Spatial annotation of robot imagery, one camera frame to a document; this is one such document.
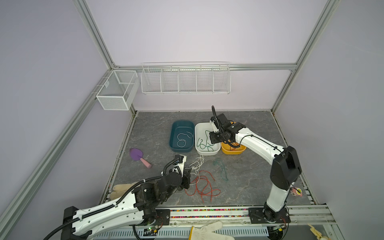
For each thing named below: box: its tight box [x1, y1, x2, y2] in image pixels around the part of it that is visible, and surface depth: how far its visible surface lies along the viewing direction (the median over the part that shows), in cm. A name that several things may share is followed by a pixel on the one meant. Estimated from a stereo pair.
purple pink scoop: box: [129, 147, 152, 169], surface depth 98 cm
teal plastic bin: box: [169, 120, 194, 153], surface depth 104 cm
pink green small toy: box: [290, 187, 303, 197], surface depth 79 cm
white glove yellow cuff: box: [188, 221, 235, 240], surface depth 71 cm
